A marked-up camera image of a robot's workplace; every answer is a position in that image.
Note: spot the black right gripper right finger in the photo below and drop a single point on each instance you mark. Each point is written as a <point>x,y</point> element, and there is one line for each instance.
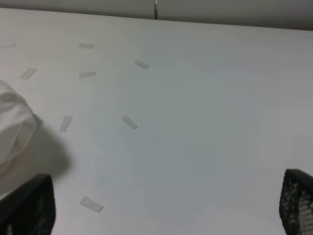
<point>296,202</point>

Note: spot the white short sleeve shirt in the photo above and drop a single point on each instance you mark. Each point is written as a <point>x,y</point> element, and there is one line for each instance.
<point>17,125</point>

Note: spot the clear tape piece top centre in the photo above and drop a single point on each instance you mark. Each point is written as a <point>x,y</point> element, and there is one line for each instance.
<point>83,45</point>

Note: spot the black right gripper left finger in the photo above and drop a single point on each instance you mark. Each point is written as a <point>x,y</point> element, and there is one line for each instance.
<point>30,209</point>

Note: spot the clear tape piece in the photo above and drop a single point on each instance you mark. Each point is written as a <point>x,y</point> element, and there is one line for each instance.
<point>88,203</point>
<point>65,124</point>
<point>28,73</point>
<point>141,64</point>
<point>83,45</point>
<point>86,74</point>
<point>129,122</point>
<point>7,45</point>

